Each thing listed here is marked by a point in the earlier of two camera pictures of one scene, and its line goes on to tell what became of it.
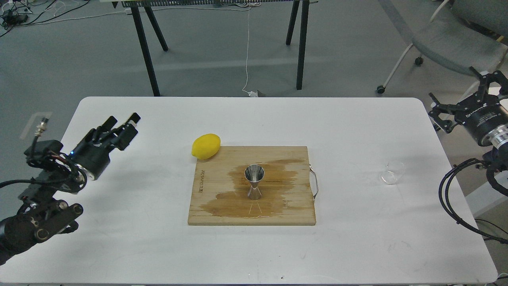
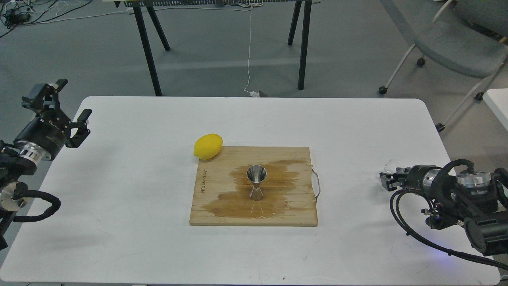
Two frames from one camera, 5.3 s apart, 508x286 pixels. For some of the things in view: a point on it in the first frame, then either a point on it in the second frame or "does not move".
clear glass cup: [393, 172] does not move
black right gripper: [480, 113] -> [420, 177]
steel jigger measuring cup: [254, 173] does not move
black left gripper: [91, 155] -> [49, 132]
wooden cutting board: [221, 188] does not move
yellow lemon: [206, 146] does not move
